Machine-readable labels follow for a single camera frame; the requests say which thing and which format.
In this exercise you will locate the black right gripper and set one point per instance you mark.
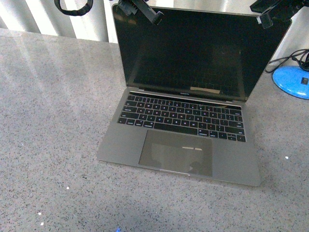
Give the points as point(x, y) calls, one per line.
point(268, 9)

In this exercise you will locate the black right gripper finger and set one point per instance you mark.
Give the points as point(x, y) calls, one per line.
point(154, 17)

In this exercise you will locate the grey laptop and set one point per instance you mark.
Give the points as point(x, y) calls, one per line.
point(184, 110)

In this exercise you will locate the blue desk lamp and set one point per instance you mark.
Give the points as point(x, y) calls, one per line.
point(292, 74)

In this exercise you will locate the white curtain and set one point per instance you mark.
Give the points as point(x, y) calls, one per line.
point(42, 16)

